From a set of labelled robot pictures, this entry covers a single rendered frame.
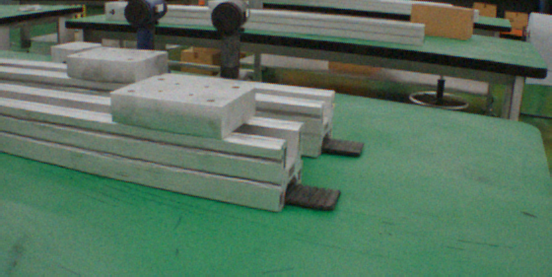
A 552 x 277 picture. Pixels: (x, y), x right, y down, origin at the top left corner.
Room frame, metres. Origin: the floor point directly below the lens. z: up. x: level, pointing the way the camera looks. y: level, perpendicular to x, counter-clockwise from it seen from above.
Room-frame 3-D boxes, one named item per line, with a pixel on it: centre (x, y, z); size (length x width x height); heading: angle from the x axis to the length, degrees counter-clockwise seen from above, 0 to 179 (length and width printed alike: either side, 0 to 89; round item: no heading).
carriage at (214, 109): (0.61, 0.14, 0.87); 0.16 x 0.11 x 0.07; 73
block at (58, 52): (1.14, 0.54, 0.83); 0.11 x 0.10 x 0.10; 153
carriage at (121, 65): (0.87, 0.32, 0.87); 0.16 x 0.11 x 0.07; 73
